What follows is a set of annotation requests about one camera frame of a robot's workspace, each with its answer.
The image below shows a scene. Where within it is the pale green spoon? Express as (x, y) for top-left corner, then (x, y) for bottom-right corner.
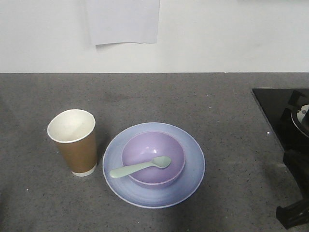
(109, 156), (171, 178)

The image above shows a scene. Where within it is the white paper sheet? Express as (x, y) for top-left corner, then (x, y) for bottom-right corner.
(86, 0), (160, 45)

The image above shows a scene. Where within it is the brown paper cup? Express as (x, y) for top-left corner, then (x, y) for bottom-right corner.
(47, 109), (98, 177)

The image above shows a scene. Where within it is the black gas stove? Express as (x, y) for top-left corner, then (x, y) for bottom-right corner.
(253, 87), (309, 153)

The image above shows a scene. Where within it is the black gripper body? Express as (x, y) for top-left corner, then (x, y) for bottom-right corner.
(276, 149), (309, 230)

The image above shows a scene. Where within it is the light blue plate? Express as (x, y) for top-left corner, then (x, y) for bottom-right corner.
(102, 122), (205, 209)

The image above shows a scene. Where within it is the purple bowl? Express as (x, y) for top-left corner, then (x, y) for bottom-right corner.
(121, 130), (186, 185)

